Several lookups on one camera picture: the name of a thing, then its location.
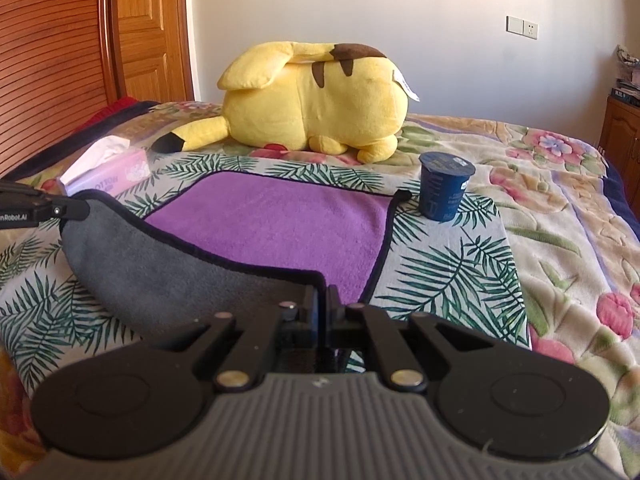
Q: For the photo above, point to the white wall socket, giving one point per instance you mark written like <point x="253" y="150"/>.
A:
<point x="522" y="27"/>

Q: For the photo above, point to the floral bed blanket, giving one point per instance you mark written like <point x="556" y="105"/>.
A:
<point x="560" y="220"/>

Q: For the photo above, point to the wooden slatted headboard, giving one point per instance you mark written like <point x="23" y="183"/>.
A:
<point x="50" y="60"/>

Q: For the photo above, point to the pink tissue pack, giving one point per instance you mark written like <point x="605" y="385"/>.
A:
<point x="112" y="167"/>

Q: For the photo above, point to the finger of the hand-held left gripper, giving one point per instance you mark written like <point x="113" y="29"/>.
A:
<point x="70" y="208"/>

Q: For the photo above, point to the dark blue cup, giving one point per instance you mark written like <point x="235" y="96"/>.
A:
<point x="442" y="190"/>

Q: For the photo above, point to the purple and grey towel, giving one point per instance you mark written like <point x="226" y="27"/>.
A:
<point x="280" y="225"/>

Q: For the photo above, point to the yellow plush toy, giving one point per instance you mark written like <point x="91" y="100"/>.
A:
<point x="320" y="105"/>

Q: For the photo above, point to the red cloth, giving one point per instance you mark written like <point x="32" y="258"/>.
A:
<point x="112" y="110"/>

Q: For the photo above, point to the pile of books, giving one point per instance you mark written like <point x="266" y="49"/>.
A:
<point x="627" y="75"/>

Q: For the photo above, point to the palm leaf print cloth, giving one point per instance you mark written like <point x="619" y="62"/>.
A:
<point x="450" y="280"/>

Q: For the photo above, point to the wooden door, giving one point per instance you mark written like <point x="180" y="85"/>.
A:
<point x="150" y="30"/>

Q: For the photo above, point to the wooden cabinet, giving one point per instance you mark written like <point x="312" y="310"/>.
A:
<point x="622" y="145"/>

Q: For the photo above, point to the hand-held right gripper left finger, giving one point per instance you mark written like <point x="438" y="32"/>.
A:
<point x="311" y="305"/>

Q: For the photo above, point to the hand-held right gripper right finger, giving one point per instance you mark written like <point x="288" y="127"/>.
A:
<point x="332" y="305"/>

